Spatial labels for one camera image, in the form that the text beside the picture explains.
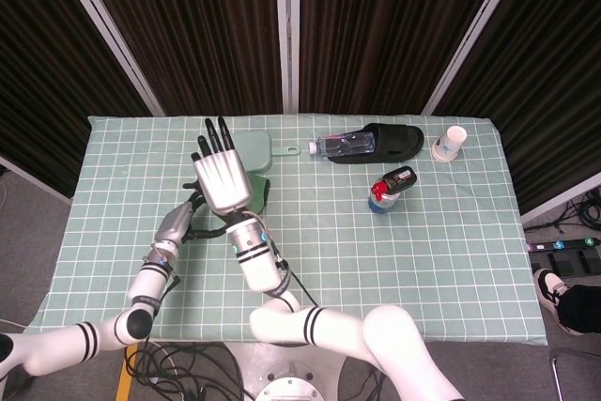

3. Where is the black foot pedal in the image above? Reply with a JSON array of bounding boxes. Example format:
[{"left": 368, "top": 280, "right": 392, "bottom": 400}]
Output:
[{"left": 530, "top": 250, "right": 601, "bottom": 276}]

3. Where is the white black sneaker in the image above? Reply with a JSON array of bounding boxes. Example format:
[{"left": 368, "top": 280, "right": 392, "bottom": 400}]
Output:
[{"left": 532, "top": 268, "right": 572, "bottom": 323}]

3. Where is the silver white robot base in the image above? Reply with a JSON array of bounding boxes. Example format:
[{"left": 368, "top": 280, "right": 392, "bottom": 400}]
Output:
[{"left": 224, "top": 342, "right": 377, "bottom": 401}]

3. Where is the black slide slipper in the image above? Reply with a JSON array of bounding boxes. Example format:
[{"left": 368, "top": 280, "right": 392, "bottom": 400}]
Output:
[{"left": 326, "top": 122, "right": 425, "bottom": 165}]

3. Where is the white paper cup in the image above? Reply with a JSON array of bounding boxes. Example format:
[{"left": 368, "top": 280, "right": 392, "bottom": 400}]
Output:
[{"left": 431, "top": 124, "right": 468, "bottom": 163}]

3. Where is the black cable tangle by partition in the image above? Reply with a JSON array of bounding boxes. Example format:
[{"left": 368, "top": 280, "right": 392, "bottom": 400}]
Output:
[{"left": 525, "top": 189, "right": 601, "bottom": 234}]

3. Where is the green checkered tablecloth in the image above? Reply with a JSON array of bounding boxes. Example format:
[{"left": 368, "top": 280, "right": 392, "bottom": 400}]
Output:
[{"left": 25, "top": 113, "right": 549, "bottom": 347}]

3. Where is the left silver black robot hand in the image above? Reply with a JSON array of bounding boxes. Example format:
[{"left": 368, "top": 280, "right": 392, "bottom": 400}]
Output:
[{"left": 153, "top": 179, "right": 229, "bottom": 247}]

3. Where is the metal chair frame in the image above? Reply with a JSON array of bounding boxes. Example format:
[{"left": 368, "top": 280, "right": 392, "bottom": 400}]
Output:
[{"left": 548, "top": 347, "right": 601, "bottom": 401}]

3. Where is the yellow floor tape strip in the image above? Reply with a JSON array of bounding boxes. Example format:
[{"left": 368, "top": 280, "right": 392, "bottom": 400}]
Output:
[{"left": 115, "top": 343, "right": 140, "bottom": 401}]

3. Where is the spray bottle red black head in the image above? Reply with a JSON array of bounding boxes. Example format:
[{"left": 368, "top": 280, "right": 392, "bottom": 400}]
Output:
[{"left": 367, "top": 165, "right": 419, "bottom": 215}]

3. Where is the light green plastic dustpan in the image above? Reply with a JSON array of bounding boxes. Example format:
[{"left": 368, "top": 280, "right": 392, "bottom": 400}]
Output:
[{"left": 233, "top": 131, "right": 301, "bottom": 173}]

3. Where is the black floor cable bundle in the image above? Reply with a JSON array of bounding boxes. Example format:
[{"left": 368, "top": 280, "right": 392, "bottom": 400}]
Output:
[{"left": 124, "top": 339, "right": 245, "bottom": 401}]

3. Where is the clear plastic water bottle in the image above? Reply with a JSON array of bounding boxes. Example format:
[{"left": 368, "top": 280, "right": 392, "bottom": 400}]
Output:
[{"left": 307, "top": 131, "right": 377, "bottom": 158}]

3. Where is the white partition base rail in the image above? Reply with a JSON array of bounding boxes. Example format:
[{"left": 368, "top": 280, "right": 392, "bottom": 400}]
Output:
[
  {"left": 519, "top": 179, "right": 601, "bottom": 224},
  {"left": 0, "top": 155, "right": 74, "bottom": 203}
]

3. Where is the white partition frame post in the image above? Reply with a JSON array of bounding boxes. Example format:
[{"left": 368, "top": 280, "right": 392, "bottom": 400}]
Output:
[
  {"left": 273, "top": 0, "right": 301, "bottom": 115},
  {"left": 48, "top": 0, "right": 166, "bottom": 116},
  {"left": 421, "top": 0, "right": 533, "bottom": 116}
]

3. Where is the green cloth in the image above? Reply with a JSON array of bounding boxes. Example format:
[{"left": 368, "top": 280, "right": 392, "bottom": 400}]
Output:
[{"left": 247, "top": 172, "right": 274, "bottom": 213}]

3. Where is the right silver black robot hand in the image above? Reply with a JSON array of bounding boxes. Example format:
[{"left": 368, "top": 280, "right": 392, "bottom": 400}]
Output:
[{"left": 190, "top": 116, "right": 255, "bottom": 216}]

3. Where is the dark brown pleated curtain panel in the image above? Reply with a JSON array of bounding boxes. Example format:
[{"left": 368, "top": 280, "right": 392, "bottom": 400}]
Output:
[
  {"left": 73, "top": 0, "right": 285, "bottom": 116},
  {"left": 434, "top": 0, "right": 601, "bottom": 215},
  {"left": 0, "top": 0, "right": 154, "bottom": 199},
  {"left": 298, "top": 0, "right": 512, "bottom": 116}
]

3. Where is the black trouser leg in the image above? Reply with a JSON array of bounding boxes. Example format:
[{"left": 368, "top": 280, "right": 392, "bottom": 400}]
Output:
[{"left": 557, "top": 284, "right": 601, "bottom": 337}]

